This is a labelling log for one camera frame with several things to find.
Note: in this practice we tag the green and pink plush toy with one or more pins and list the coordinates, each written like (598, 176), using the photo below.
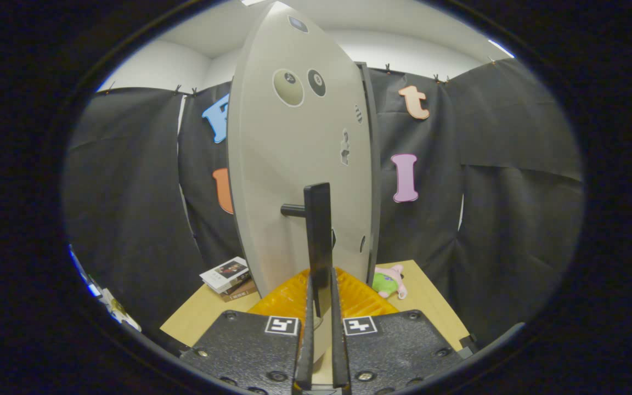
(384, 282)

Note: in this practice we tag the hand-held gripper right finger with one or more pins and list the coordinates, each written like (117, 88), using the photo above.
(338, 340)

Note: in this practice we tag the grey shoe cabinet door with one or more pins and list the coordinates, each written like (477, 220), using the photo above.
(294, 164)

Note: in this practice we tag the blue printed box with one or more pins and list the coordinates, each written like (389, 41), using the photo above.
(83, 274)

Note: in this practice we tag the white device with dark knobs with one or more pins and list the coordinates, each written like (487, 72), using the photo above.
(121, 312)

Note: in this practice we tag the white book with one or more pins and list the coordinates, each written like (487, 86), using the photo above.
(224, 271)

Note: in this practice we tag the long ceiling light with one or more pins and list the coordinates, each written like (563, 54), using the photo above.
(251, 2)

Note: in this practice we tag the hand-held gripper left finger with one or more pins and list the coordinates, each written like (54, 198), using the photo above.
(306, 340)

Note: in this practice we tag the black backdrop cloth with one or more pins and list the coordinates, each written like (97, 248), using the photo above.
(513, 219)

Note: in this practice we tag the brown book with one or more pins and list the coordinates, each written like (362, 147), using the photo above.
(239, 293)

